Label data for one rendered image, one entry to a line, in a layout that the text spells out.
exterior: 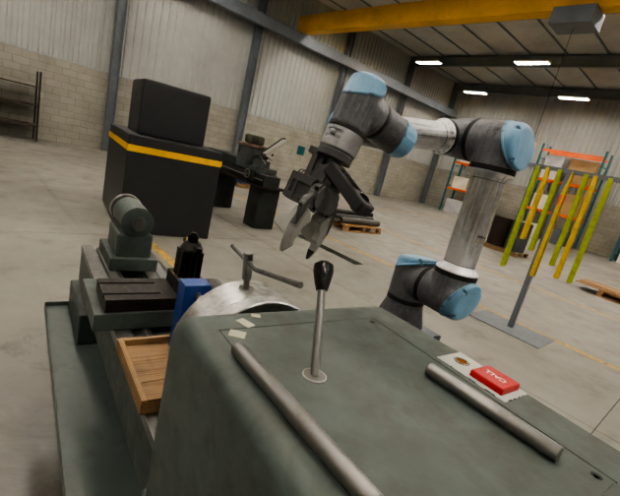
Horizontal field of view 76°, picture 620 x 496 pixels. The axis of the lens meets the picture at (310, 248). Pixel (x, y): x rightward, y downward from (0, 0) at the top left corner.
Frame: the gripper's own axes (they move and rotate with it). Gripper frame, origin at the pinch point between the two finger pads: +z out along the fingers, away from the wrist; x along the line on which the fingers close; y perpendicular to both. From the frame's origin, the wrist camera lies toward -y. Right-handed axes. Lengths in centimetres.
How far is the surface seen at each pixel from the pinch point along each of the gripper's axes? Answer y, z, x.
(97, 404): 67, 85, -23
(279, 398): -22.3, 13.9, 21.9
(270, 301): 4.5, 12.7, -4.3
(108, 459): 43, 85, -15
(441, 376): -32.1, 6.8, -4.0
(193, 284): 41, 25, -16
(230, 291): 13.3, 15.1, -1.6
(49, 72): 1373, -62, -380
